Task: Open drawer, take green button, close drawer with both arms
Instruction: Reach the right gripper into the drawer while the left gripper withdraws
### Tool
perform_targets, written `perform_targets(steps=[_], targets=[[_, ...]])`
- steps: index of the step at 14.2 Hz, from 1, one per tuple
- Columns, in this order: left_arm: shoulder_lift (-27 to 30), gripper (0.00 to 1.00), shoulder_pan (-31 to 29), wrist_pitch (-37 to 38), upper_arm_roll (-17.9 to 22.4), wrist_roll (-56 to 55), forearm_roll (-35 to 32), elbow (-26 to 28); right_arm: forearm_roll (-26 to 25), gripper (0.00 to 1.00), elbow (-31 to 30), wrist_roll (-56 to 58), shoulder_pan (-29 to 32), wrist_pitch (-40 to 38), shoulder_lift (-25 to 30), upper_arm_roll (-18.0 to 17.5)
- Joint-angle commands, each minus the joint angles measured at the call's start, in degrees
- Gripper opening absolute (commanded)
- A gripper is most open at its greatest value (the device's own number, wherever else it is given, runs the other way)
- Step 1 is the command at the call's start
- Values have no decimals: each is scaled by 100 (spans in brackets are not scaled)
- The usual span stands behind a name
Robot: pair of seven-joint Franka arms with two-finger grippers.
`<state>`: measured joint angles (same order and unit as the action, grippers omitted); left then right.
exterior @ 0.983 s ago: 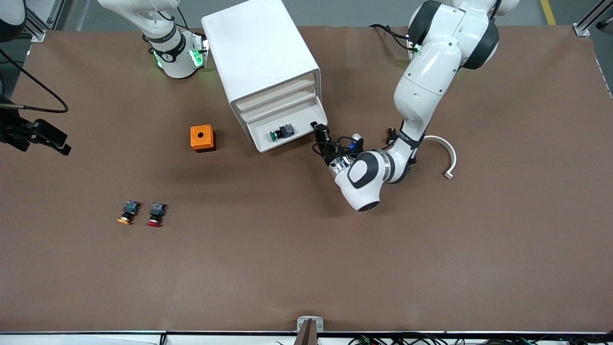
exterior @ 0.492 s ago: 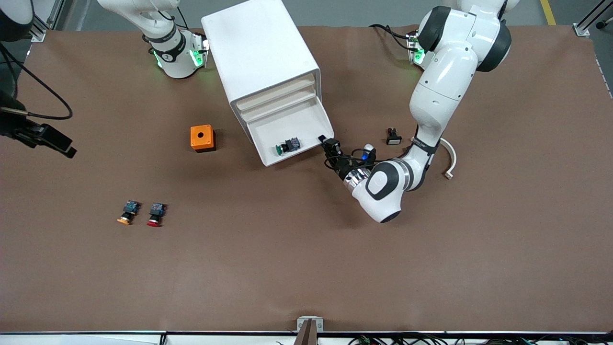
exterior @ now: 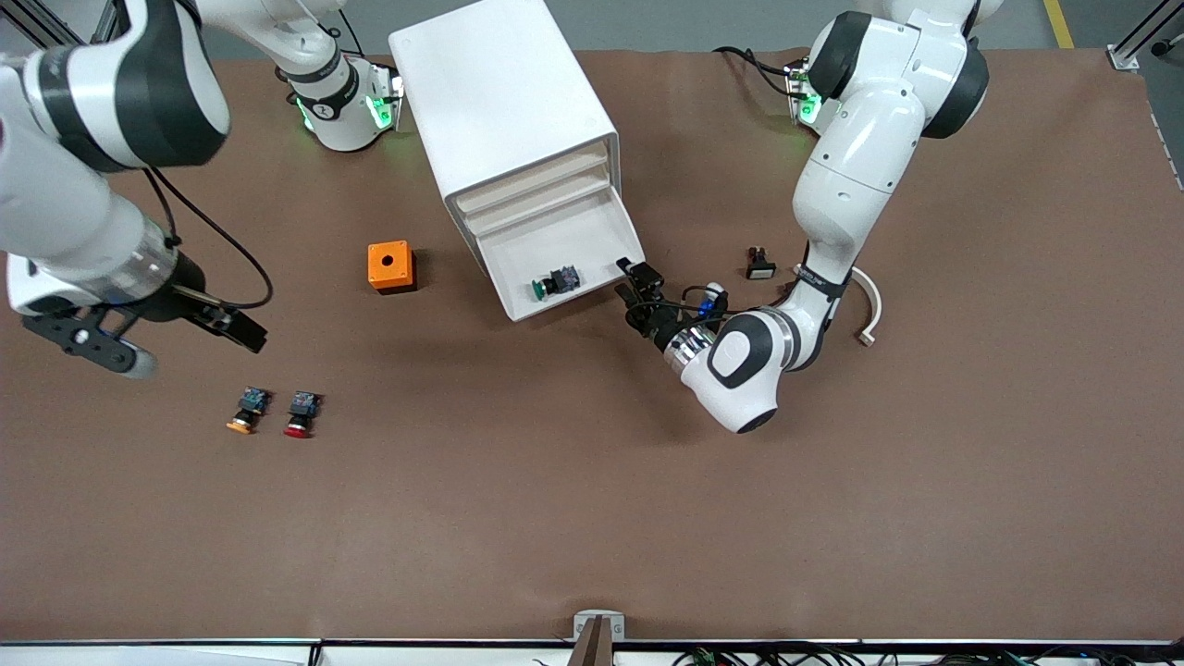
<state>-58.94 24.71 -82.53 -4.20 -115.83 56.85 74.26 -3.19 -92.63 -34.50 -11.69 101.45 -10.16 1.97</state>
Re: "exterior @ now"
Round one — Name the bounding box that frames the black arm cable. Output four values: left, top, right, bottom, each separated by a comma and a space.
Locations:
143, 165, 275, 311
680, 285, 732, 327

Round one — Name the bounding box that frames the white curved plastic clamp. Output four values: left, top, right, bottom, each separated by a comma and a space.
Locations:
794, 263, 883, 349

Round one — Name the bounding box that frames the orange button box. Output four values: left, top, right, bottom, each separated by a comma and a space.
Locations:
367, 240, 418, 295

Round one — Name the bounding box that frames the black base cable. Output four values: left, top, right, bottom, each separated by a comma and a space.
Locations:
333, 7, 366, 58
714, 46, 796, 98

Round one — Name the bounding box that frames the aluminium frame profile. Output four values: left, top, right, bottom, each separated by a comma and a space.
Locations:
1108, 0, 1184, 73

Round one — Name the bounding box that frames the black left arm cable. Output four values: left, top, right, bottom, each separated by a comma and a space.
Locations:
680, 285, 732, 327

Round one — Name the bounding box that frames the grey bracket with brown post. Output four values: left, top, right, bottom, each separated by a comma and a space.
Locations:
573, 610, 626, 666

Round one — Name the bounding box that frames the yellow push button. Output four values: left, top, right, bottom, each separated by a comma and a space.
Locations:
226, 387, 271, 436

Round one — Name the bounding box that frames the red push button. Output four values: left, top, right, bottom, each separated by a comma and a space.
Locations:
282, 389, 323, 439

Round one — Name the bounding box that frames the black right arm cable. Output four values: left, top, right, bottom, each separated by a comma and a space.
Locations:
143, 165, 275, 311

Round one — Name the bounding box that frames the white table edge rail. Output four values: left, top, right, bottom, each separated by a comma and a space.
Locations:
0, 638, 1184, 666

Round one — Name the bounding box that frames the green push button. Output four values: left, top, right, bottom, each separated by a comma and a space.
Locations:
532, 265, 582, 302

